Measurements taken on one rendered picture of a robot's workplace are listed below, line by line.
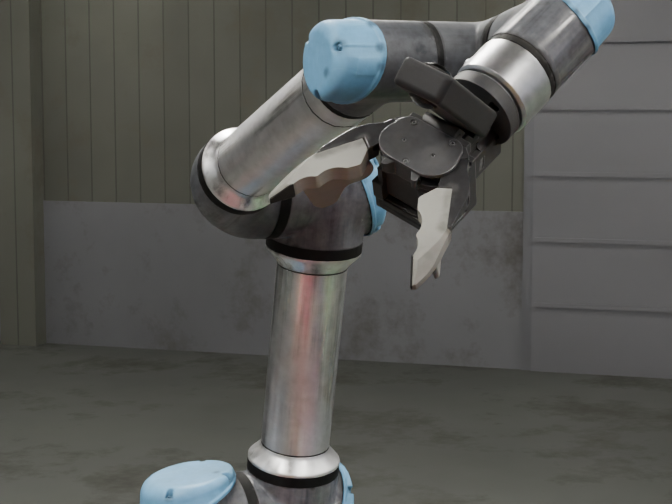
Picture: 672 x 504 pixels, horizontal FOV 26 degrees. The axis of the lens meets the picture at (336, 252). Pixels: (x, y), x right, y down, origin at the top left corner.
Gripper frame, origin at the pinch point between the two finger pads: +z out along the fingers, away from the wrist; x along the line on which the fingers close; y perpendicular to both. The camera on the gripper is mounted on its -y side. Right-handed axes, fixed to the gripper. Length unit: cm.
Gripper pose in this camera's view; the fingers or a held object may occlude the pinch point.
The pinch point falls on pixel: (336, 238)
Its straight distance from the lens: 116.0
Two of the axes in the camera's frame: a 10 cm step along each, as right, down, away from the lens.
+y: 1.0, 5.9, 8.0
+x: -7.6, -4.7, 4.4
